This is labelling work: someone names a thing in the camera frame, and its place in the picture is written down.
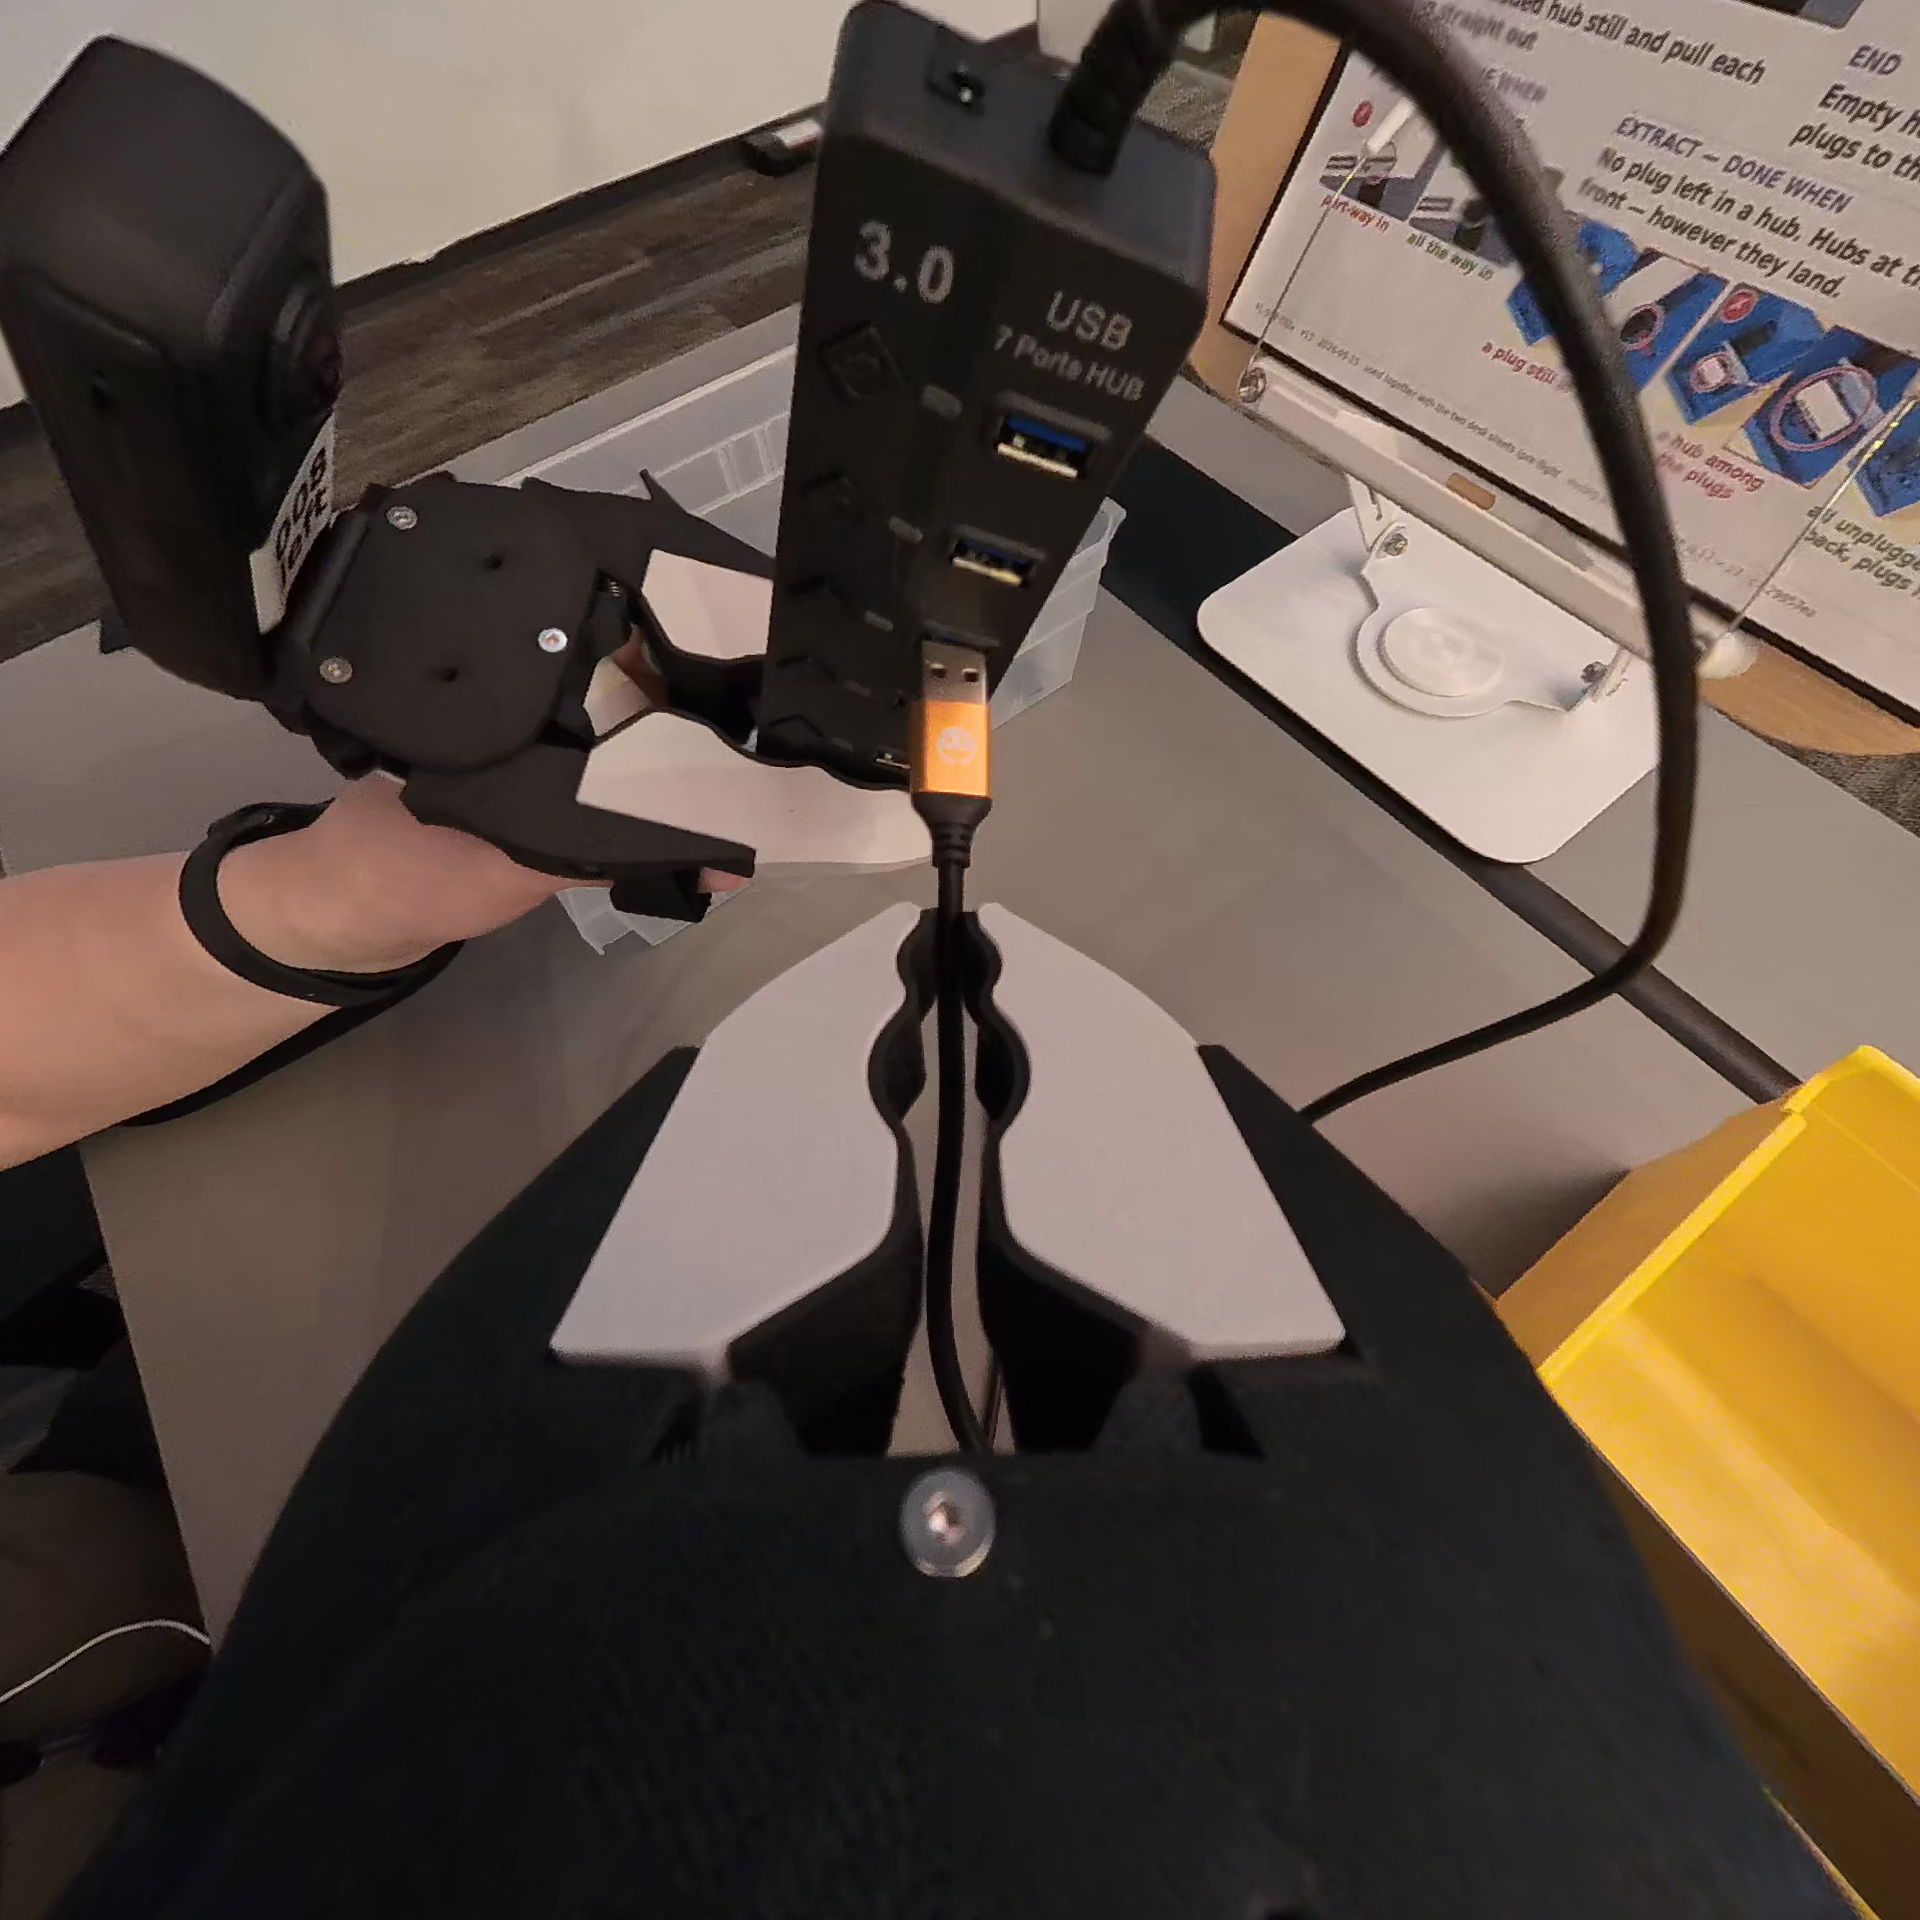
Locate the clear plastic bin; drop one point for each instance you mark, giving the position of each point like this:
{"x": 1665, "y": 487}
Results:
{"x": 718, "y": 438}

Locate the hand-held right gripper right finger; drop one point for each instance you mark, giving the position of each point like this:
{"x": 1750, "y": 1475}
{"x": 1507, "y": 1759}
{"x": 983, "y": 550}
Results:
{"x": 1173, "y": 1201}

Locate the person's left hand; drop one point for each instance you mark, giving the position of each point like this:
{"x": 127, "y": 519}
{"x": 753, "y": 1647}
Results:
{"x": 360, "y": 886}

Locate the black wristband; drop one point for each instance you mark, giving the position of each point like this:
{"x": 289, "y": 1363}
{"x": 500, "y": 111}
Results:
{"x": 199, "y": 900}

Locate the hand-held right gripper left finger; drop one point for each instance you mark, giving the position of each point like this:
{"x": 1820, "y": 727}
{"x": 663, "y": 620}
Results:
{"x": 718, "y": 1201}

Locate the yellow plastic bin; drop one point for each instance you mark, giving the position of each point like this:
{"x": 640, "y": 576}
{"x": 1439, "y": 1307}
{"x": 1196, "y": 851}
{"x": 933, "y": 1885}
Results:
{"x": 1720, "y": 1425}

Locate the person's left forearm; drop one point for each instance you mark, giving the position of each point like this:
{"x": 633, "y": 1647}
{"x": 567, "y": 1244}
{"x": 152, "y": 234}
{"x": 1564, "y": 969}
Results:
{"x": 93, "y": 1016}

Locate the small floor fixture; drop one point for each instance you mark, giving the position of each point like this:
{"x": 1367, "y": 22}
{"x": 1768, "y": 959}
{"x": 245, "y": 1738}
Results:
{"x": 776, "y": 146}

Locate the black multi-port usb hub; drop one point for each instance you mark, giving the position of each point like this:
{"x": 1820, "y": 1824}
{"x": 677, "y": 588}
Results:
{"x": 889, "y": 176}

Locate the white metal document stand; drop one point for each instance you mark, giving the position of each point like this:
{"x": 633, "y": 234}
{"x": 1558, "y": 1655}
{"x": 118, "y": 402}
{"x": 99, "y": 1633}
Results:
{"x": 1425, "y": 750}

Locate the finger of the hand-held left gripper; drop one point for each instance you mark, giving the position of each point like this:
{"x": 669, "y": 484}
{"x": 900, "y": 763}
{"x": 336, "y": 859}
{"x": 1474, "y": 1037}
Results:
{"x": 677, "y": 778}
{"x": 706, "y": 610}

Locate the person's leg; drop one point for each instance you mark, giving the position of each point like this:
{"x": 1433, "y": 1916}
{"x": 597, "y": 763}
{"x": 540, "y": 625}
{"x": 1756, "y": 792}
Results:
{"x": 72, "y": 1560}

